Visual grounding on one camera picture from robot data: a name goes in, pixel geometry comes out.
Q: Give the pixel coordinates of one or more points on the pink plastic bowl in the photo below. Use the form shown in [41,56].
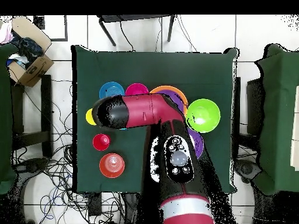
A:
[136,89]

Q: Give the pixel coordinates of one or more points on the small red-orange plastic bowl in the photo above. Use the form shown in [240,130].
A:
[112,165]

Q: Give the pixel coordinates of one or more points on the dark green tablecloth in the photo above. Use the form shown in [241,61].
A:
[151,67]

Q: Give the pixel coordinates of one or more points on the white panel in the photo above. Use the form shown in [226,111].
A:
[296,151]

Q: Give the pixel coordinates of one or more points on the black floor device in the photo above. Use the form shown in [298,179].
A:
[35,164]

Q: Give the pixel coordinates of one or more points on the purple plastic bowl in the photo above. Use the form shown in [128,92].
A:
[198,142]
[177,99]

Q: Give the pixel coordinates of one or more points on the large orange plastic bowl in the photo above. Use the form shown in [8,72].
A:
[168,88]

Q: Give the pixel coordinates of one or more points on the green cloth covered table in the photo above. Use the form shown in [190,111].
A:
[5,116]
[280,116]

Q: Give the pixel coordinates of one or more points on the black metal frame table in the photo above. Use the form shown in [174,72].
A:
[135,18]

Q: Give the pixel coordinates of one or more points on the grey round floor foot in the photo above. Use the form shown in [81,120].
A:
[247,169]

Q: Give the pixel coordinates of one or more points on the pile of clothes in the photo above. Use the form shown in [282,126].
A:
[28,49]

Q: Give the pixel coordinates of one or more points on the blue plastic bowl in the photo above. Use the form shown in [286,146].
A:
[111,89]

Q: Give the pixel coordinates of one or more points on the black floor frame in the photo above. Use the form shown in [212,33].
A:
[38,22]

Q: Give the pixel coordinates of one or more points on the cardboard box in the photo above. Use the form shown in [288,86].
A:
[35,70]

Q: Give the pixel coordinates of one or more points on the yellow plastic cup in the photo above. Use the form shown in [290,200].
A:
[89,117]

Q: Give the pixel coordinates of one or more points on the black power brick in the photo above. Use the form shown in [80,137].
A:
[95,205]

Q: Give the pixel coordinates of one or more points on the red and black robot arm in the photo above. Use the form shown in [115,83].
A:
[144,110]

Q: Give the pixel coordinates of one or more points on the green plastic bowl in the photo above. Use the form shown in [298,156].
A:
[203,115]

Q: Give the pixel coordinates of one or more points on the red plastic cup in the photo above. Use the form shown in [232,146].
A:
[101,142]

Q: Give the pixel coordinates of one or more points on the black stand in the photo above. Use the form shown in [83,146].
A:
[254,105]

